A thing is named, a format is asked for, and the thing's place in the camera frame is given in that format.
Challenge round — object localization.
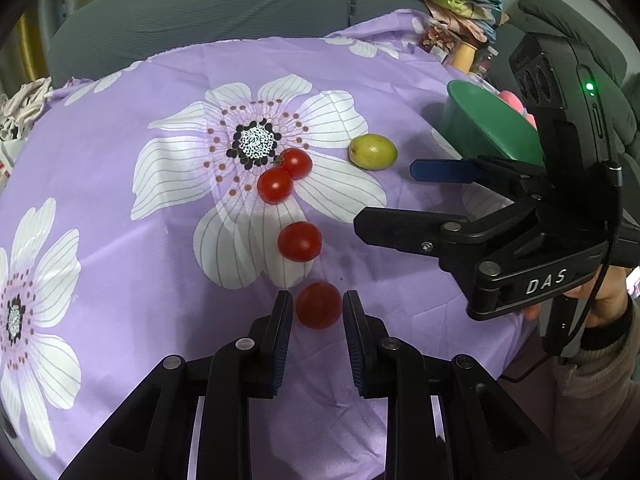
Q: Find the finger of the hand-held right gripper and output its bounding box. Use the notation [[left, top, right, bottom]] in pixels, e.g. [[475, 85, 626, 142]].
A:
[[410, 156, 544, 206], [353, 195, 544, 273]]

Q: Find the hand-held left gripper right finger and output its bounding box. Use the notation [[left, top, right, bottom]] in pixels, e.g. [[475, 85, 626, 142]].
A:
[[341, 290, 581, 480]]

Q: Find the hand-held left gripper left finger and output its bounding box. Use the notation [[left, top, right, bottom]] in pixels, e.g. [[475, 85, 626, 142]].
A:
[[59, 290, 294, 480]]

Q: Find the red cherry tomato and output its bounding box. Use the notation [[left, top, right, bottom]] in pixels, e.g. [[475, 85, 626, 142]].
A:
[[276, 147, 314, 180], [277, 221, 323, 263], [296, 281, 343, 330], [257, 168, 294, 205]]

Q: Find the green bowl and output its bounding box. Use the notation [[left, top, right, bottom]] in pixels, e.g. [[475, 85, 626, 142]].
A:
[[441, 80, 546, 167]]

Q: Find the person's right forearm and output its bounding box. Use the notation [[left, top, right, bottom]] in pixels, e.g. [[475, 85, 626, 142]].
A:
[[552, 305, 640, 480]]

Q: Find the person's right hand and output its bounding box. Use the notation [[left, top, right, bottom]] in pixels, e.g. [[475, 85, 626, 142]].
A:
[[522, 265, 631, 331]]

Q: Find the green round fruit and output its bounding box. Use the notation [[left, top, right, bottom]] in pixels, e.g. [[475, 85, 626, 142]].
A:
[[348, 133, 398, 170]]

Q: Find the pink plush toy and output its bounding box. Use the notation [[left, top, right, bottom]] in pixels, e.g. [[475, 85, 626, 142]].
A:
[[497, 90, 538, 131]]

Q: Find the clear bag of dried snacks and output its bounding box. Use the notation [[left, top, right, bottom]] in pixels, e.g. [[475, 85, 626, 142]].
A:
[[419, 22, 456, 63]]

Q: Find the pink folded cloth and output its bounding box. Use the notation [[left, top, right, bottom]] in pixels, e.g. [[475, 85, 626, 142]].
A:
[[425, 2, 501, 43]]

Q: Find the yellow green folded cloth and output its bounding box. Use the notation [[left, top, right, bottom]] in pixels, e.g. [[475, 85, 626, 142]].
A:
[[440, 0, 481, 18]]

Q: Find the purple floral tablecloth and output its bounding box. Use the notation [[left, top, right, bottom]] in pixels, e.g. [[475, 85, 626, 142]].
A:
[[0, 8, 541, 480]]

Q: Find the grey sofa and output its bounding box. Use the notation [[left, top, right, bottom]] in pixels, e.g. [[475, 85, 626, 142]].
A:
[[47, 0, 640, 161]]

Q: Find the beige crumpled cloth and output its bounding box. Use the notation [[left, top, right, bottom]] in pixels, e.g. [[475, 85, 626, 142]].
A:
[[0, 77, 53, 141]]

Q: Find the black cable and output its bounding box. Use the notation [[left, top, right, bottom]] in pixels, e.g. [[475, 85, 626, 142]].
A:
[[500, 162, 626, 383]]

